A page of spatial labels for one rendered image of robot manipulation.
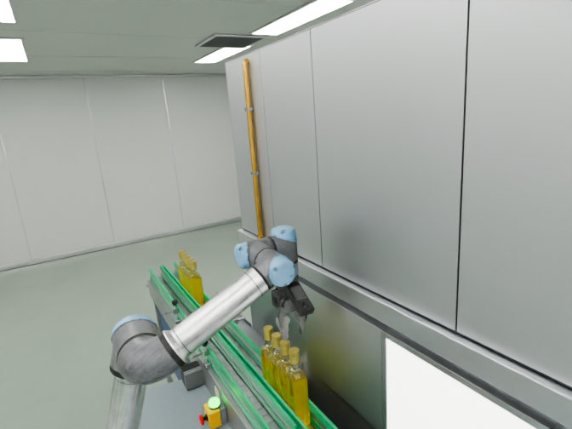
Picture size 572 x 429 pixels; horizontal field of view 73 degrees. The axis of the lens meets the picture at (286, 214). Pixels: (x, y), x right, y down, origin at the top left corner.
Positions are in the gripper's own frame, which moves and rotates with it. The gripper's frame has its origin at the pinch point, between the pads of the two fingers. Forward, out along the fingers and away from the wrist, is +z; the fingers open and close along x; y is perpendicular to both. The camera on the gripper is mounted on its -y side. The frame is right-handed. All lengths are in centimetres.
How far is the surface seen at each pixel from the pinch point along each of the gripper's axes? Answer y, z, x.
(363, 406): -19.3, 18.9, -11.7
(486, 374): -56, -14, -13
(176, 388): 60, 47, 29
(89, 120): 585, -83, 14
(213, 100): 590, -105, -190
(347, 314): -13.1, -9.2, -11.5
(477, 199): -50, -49, -15
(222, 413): 27, 41, 19
